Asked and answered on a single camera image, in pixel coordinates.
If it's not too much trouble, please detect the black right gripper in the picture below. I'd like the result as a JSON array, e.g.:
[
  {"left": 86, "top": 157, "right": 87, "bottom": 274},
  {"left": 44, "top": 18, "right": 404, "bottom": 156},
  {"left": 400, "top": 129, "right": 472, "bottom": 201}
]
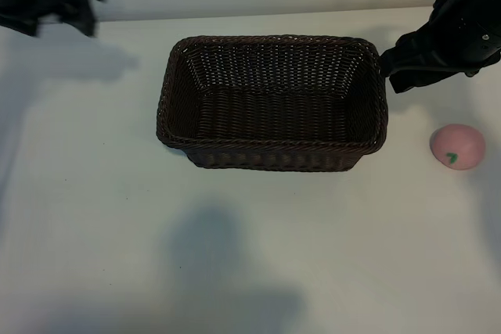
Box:
[{"left": 380, "top": 0, "right": 501, "bottom": 95}]

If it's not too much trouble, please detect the pink peach with green mark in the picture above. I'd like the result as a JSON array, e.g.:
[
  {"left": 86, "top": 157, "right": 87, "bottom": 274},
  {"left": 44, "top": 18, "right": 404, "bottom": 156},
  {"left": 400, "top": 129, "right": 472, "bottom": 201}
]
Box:
[{"left": 429, "top": 123, "right": 487, "bottom": 171}]

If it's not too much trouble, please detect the dark brown wicker basket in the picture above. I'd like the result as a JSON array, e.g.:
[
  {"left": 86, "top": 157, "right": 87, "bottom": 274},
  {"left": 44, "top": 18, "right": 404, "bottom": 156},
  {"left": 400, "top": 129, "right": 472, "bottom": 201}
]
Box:
[{"left": 155, "top": 34, "right": 391, "bottom": 173}]

